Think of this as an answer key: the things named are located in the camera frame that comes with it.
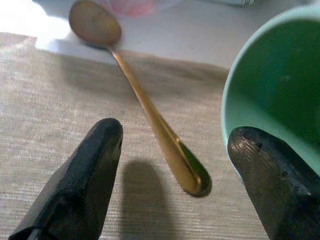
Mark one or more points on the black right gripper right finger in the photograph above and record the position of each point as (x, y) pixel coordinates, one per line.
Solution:
(280, 190)

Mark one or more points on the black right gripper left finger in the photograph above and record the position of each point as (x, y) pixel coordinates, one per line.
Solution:
(80, 180)

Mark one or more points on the golden metal spoon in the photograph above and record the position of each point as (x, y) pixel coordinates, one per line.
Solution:
(170, 152)

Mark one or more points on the beige woven cloth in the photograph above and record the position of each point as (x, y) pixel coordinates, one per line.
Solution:
(50, 100)

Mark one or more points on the green cup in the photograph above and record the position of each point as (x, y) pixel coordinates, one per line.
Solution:
(280, 75)

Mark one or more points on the red plastic bowl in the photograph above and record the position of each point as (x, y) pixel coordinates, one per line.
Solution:
(135, 7)

